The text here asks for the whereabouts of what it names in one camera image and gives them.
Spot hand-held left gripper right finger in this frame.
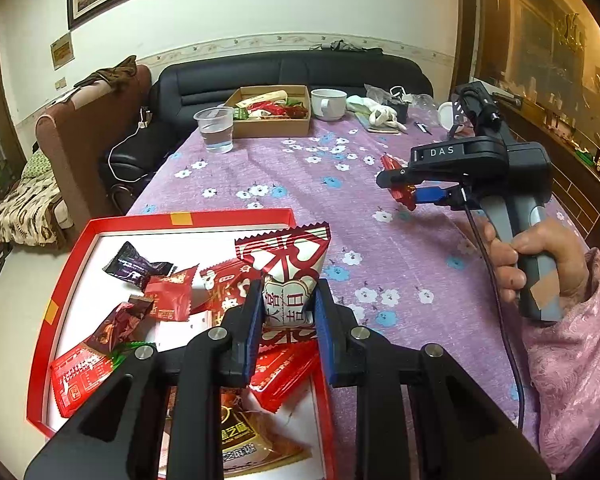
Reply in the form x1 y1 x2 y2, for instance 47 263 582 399
314 277 551 480

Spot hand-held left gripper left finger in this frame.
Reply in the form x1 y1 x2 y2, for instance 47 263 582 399
24 275 266 480

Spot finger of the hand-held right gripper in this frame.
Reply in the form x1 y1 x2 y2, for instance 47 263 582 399
376 166 474 190
412 185 481 211

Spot small red flowered packet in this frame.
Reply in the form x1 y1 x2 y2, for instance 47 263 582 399
380 154 418 211

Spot red white patterned snack packet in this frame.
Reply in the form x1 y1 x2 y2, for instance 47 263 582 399
198 259 261 313
234 222 332 348

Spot plain red snack packet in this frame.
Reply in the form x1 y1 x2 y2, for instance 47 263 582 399
143 264 199 322

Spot brown snack packet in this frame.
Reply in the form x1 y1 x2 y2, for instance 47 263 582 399
165 385 312 480

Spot maroon nut snack packet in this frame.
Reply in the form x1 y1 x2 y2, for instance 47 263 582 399
96 296 155 357

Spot dark purple snack packet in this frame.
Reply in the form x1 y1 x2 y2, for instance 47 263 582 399
102 241 176 288

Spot red gift box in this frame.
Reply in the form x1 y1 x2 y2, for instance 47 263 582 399
26 207 338 480

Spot large red nut packet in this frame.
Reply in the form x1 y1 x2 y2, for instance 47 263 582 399
50 342 115 419

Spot person's right forearm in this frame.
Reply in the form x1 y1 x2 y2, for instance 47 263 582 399
522 247 600 476

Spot person's right hand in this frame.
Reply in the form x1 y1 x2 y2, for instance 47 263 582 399
482 217 592 318

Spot small black box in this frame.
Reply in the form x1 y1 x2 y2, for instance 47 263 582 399
386 99 411 126

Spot white round cup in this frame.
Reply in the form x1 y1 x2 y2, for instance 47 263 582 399
437 101 461 133

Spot white ceramic mug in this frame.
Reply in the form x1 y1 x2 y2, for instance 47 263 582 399
310 88 348 122

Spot dark wooden cabinet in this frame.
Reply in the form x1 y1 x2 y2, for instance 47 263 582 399
455 0 600 281

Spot cardboard box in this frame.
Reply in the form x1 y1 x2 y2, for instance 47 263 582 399
221 85 312 138

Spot pile of small packets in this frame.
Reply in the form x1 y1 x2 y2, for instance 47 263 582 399
231 89 311 121

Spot black leather sofa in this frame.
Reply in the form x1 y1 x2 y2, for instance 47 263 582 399
97 52 435 191

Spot clear plastic cup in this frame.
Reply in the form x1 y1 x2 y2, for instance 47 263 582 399
193 106 236 154

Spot brown armchair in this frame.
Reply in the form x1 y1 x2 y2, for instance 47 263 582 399
34 64 153 241

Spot patterned blanket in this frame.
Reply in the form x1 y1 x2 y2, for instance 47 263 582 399
0 150 73 248

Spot clothing on armchair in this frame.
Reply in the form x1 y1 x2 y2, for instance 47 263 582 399
74 55 138 92

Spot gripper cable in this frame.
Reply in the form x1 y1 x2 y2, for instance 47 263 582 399
460 187 526 431

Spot dark tangled cords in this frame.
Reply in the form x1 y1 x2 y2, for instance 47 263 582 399
310 39 385 56

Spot white charging cable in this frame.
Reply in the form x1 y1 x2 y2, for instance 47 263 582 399
107 106 153 183

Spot small wall plaque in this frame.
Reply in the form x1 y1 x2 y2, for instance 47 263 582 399
50 31 74 71

